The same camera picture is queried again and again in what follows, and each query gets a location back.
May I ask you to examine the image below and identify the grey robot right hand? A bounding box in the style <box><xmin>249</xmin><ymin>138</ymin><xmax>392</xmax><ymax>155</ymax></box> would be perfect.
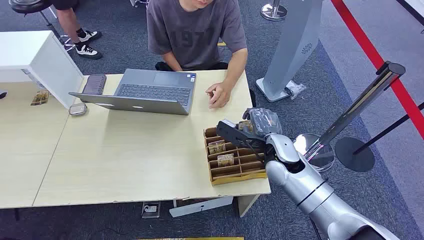
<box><xmin>242</xmin><ymin>107</ymin><xmax>283</xmax><ymax>139</ymax></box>

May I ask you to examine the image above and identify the brown printed card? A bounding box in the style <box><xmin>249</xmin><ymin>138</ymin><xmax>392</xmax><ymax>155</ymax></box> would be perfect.
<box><xmin>207</xmin><ymin>140</ymin><xmax>227</xmax><ymax>155</ymax></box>
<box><xmin>238</xmin><ymin>120</ymin><xmax>254</xmax><ymax>133</ymax></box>
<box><xmin>30</xmin><ymin>90</ymin><xmax>51</xmax><ymax>107</ymax></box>
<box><xmin>216</xmin><ymin>153</ymin><xmax>235</xmax><ymax>168</ymax></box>

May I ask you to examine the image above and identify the cardboard slotted card holder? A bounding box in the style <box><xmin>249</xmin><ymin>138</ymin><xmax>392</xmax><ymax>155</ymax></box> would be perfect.
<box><xmin>203</xmin><ymin>126</ymin><xmax>269</xmax><ymax>187</ymax></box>

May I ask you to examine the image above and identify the person's left hand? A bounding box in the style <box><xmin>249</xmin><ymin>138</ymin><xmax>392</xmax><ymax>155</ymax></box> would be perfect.
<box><xmin>205</xmin><ymin>82</ymin><xmax>233</xmax><ymax>110</ymax></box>

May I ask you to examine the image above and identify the person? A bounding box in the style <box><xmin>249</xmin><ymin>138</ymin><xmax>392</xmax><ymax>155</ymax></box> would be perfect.
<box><xmin>49</xmin><ymin>0</ymin><xmax>104</xmax><ymax>61</ymax></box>

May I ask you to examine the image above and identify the clear plastic bag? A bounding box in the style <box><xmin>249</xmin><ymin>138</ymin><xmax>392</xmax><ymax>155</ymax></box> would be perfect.
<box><xmin>284</xmin><ymin>80</ymin><xmax>307</xmax><ymax>101</ymax></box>

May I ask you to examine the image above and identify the pale desk leg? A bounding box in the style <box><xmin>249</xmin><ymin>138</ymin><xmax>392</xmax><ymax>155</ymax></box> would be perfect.
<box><xmin>236</xmin><ymin>194</ymin><xmax>261</xmax><ymax>219</ymax></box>

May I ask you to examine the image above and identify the grey kiosk stand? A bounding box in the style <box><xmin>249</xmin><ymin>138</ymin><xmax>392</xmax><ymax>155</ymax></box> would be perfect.
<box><xmin>255</xmin><ymin>0</ymin><xmax>324</xmax><ymax>104</ymax></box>

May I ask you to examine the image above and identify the black stanchion with round base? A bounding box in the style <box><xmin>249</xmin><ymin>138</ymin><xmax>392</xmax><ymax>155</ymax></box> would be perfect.
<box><xmin>334</xmin><ymin>101</ymin><xmax>424</xmax><ymax>173</ymax></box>

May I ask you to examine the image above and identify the white board under desk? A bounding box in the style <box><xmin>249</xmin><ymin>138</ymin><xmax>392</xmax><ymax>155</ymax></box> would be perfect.
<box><xmin>168</xmin><ymin>195</ymin><xmax>235</xmax><ymax>219</ymax></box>

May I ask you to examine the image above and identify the chrome stanchion base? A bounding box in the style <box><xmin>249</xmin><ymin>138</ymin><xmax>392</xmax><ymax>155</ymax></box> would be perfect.
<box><xmin>260</xmin><ymin>0</ymin><xmax>288</xmax><ymax>22</ymax></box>

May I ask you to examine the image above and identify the grey laptop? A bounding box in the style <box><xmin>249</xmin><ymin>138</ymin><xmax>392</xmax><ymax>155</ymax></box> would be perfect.
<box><xmin>68</xmin><ymin>68</ymin><xmax>198</xmax><ymax>116</ymax></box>

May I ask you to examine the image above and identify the red barrier belt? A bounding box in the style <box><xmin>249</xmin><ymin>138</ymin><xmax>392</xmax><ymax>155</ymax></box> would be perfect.
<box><xmin>330</xmin><ymin>0</ymin><xmax>424</xmax><ymax>141</ymax></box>

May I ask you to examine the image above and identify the floor power socket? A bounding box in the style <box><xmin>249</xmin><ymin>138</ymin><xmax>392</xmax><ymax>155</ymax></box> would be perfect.
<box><xmin>141</xmin><ymin>201</ymin><xmax>162</xmax><ymax>220</ymax></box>

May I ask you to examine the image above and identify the dark ribbed pouch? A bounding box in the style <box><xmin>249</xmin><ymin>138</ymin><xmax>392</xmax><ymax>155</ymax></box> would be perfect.
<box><xmin>81</xmin><ymin>73</ymin><xmax>108</xmax><ymax>96</ymax></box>

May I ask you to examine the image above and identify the small clear lidded box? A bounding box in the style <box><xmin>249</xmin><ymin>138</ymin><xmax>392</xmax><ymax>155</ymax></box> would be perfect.
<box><xmin>68</xmin><ymin>102</ymin><xmax>88</xmax><ymax>117</ymax></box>

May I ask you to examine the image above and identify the white cabinet box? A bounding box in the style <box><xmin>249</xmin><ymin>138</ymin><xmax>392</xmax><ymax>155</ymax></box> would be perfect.
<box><xmin>0</xmin><ymin>30</ymin><xmax>85</xmax><ymax>110</ymax></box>

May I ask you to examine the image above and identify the black round stool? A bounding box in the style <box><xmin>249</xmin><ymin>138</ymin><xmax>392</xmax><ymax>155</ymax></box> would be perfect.
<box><xmin>8</xmin><ymin>0</ymin><xmax>78</xmax><ymax>53</ymax></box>

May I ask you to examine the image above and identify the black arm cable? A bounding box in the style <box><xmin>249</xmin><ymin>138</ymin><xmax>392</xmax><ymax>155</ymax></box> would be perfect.
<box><xmin>242</xmin><ymin>140</ymin><xmax>267</xmax><ymax>164</ymax></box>

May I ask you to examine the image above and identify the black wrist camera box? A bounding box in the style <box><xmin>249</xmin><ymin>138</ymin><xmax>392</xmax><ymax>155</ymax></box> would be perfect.
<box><xmin>216</xmin><ymin>119</ymin><xmax>266</xmax><ymax>150</ymax></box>

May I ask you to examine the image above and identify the chrome stanchion post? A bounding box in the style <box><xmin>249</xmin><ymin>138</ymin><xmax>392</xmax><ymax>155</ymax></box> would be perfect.
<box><xmin>293</xmin><ymin>60</ymin><xmax>407</xmax><ymax>173</ymax></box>

